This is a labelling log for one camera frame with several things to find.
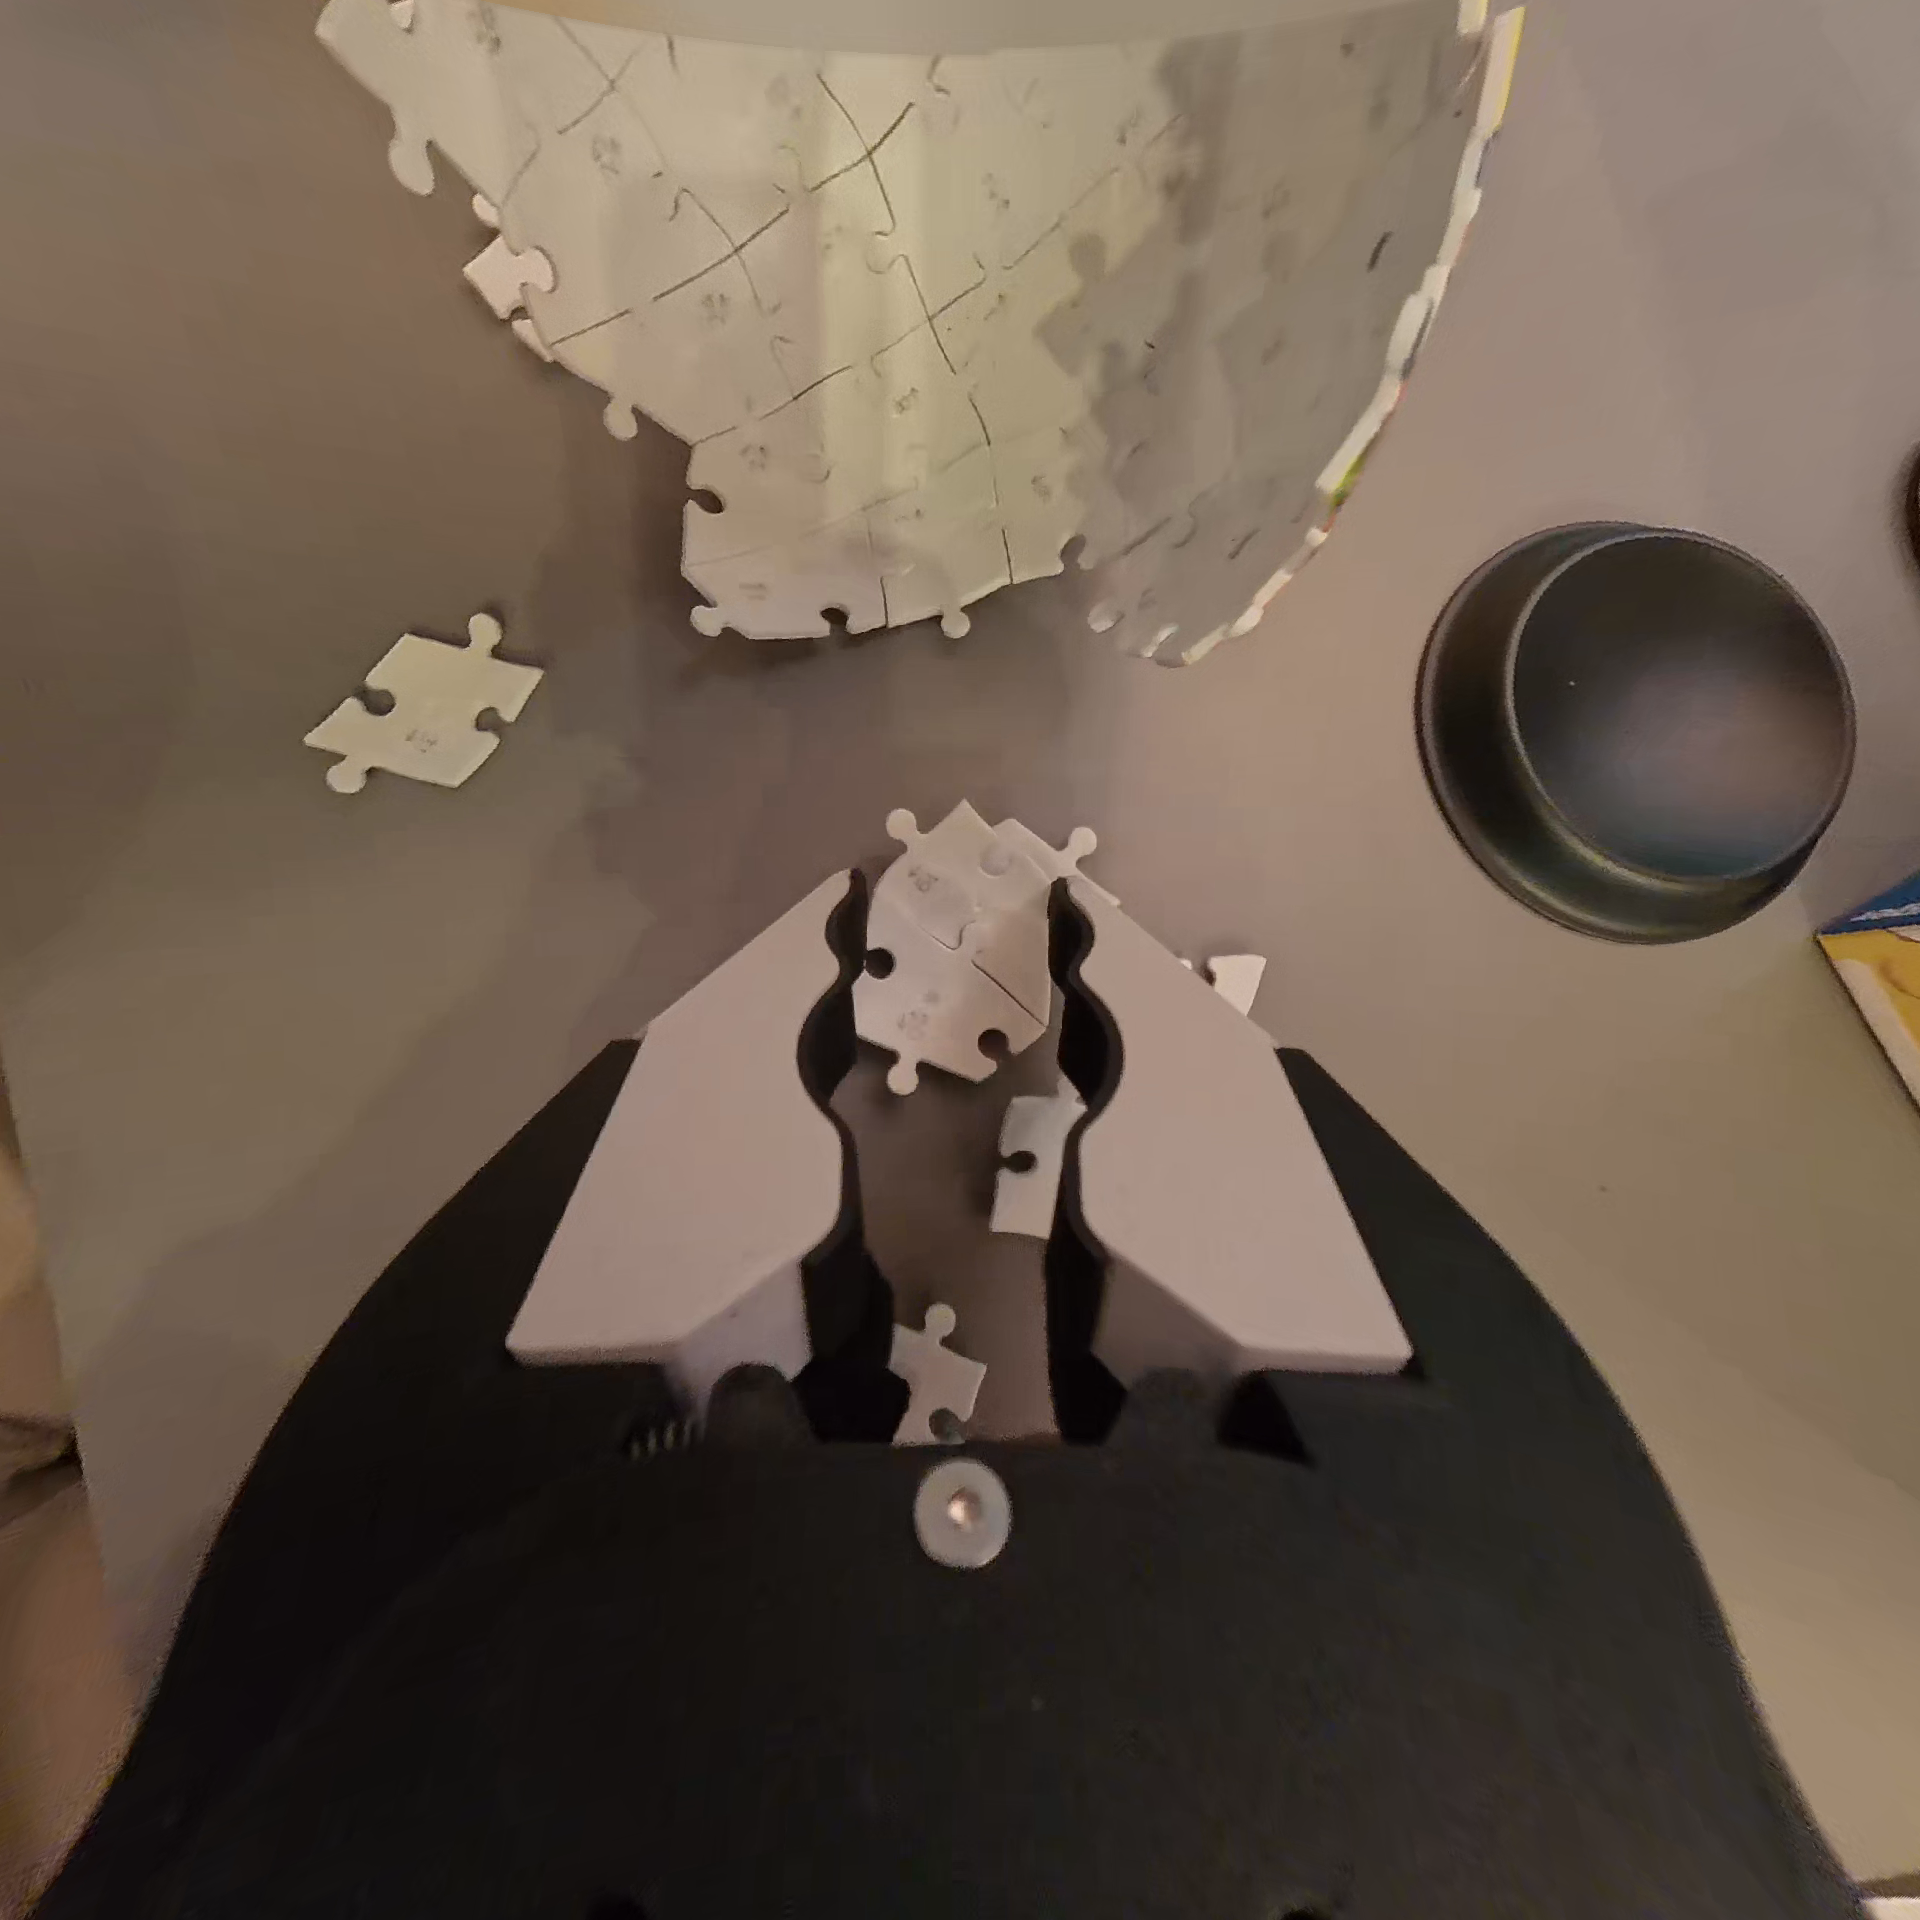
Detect blue puzzle box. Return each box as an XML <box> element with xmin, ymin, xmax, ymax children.
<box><xmin>1855</xmin><ymin>869</ymin><xmax>1920</xmax><ymax>1110</ymax></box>

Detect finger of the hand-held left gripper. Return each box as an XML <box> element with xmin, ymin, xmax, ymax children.
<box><xmin>486</xmin><ymin>0</ymin><xmax>1465</xmax><ymax>59</ymax></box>

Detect black round stand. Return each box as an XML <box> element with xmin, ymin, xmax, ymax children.
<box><xmin>1415</xmin><ymin>520</ymin><xmax>1858</xmax><ymax>944</ymax></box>

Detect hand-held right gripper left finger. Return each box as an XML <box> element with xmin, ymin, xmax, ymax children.
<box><xmin>509</xmin><ymin>867</ymin><xmax>903</xmax><ymax>1439</ymax></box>

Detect colourful puzzle ball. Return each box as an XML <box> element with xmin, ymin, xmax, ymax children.
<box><xmin>316</xmin><ymin>0</ymin><xmax>1529</xmax><ymax>666</ymax></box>

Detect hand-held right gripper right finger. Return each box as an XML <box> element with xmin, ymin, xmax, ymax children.
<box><xmin>1045</xmin><ymin>874</ymin><xmax>1415</xmax><ymax>1442</ymax></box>

